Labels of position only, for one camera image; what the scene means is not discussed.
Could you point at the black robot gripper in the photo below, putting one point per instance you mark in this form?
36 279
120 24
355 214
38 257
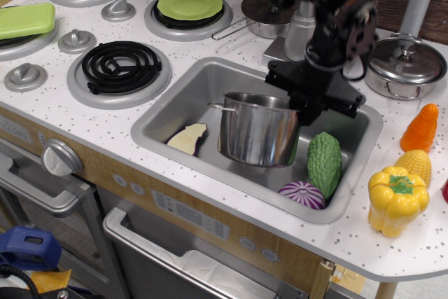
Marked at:
316 84

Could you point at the stainless steel toy pot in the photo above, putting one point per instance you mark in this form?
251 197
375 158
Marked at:
258 130

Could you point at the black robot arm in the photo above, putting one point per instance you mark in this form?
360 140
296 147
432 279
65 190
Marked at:
344 30

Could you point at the green toy bitter gourd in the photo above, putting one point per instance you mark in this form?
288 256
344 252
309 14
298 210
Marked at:
324 163

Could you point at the silver toy faucet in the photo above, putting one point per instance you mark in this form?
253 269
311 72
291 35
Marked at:
292 46

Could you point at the purple toy onion half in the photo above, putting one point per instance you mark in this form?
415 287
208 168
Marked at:
304 194

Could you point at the lidded steel saucepan rear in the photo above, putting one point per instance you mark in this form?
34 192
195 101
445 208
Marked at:
262 18

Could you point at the lidded steel pan right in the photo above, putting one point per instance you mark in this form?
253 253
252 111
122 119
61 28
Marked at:
405 68

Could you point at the orange toy carrot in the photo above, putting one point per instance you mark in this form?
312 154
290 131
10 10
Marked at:
421 132

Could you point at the halved toy eggplant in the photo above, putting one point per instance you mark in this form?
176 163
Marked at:
186 140

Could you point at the yellow toy corn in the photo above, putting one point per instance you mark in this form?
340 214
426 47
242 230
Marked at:
417 162

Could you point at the yellow toy bell pepper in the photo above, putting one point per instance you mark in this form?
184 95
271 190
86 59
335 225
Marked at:
397 198

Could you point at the rear right burner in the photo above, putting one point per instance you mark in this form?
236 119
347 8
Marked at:
185 31

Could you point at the green toy plate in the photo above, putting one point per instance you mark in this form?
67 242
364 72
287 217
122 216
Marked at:
189 10

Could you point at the red toy item edge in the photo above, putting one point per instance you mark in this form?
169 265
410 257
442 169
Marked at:
445 191

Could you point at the front black coil burner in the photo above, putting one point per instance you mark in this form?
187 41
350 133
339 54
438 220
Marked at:
119 75

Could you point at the grey stove knob centre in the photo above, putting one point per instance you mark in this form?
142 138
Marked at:
118 11

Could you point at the grey stove knob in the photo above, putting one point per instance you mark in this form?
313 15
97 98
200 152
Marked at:
118 11
25 78
76 42

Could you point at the grey stove knob middle left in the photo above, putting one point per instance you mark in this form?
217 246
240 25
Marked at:
76 42

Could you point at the silver oven dial knob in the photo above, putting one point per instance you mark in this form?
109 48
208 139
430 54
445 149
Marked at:
59 159

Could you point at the grey stove knob front left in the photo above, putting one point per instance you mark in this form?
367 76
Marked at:
25 78

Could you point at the green rectangular toy lid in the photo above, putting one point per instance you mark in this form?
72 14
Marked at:
29 20

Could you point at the far left burner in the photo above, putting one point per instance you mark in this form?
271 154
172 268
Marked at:
23 47

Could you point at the blue clamp tool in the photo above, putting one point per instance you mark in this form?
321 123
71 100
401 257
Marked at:
30 249

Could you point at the yellow tape piece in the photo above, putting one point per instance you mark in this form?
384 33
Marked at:
46 281

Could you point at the grey dishwasher door handle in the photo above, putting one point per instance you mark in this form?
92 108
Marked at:
162 261

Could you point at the grey oven door handle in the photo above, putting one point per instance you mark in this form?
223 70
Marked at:
59 196

